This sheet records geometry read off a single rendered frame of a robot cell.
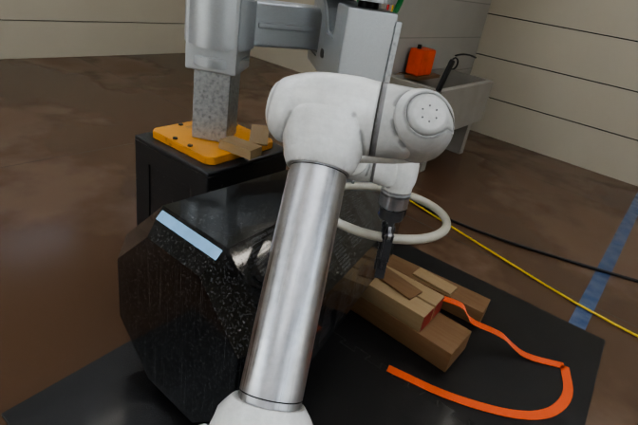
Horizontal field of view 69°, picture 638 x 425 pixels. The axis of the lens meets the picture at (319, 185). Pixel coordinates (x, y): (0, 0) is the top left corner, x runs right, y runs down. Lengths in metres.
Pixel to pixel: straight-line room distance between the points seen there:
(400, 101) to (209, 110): 1.82
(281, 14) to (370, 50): 0.64
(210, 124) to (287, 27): 0.64
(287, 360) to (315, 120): 0.37
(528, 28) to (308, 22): 4.23
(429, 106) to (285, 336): 0.41
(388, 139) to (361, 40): 1.28
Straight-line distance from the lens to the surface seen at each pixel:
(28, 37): 7.55
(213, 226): 1.61
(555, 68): 6.35
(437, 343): 2.44
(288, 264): 0.72
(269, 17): 2.47
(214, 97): 2.45
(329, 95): 0.77
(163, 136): 2.56
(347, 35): 2.00
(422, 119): 0.73
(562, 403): 2.67
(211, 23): 2.31
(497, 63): 6.54
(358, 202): 2.04
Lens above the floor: 1.69
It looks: 25 degrees down
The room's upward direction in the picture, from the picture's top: 9 degrees clockwise
